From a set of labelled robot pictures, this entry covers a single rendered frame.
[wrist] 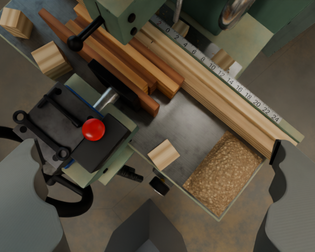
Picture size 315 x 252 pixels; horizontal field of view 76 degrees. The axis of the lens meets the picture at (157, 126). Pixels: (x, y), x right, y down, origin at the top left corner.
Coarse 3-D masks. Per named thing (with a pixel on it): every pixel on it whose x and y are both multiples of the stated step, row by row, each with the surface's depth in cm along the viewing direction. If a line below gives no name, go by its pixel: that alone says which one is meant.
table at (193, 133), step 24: (24, 0) 41; (48, 0) 41; (72, 0) 41; (24, 48) 40; (72, 72) 40; (144, 120) 39; (168, 120) 40; (192, 120) 40; (216, 120) 40; (144, 144) 39; (192, 144) 39; (120, 168) 43; (168, 168) 39; (192, 168) 39; (240, 192) 39; (216, 216) 38
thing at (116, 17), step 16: (96, 0) 24; (112, 0) 24; (128, 0) 24; (144, 0) 26; (160, 0) 29; (96, 16) 28; (112, 16) 24; (128, 16) 25; (144, 16) 29; (112, 32) 29; (128, 32) 28
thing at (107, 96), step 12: (96, 60) 31; (96, 72) 30; (108, 72) 30; (108, 84) 32; (120, 84) 30; (108, 96) 33; (120, 96) 34; (132, 96) 30; (96, 108) 33; (132, 108) 37
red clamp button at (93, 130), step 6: (90, 120) 27; (96, 120) 27; (84, 126) 27; (90, 126) 27; (96, 126) 27; (102, 126) 27; (84, 132) 27; (90, 132) 26; (96, 132) 27; (102, 132) 27; (90, 138) 27; (96, 138) 27
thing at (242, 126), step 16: (80, 0) 40; (160, 48) 37; (176, 64) 37; (192, 80) 36; (192, 96) 40; (208, 96) 36; (224, 112) 36; (240, 128) 36; (256, 128) 36; (256, 144) 37; (272, 144) 36
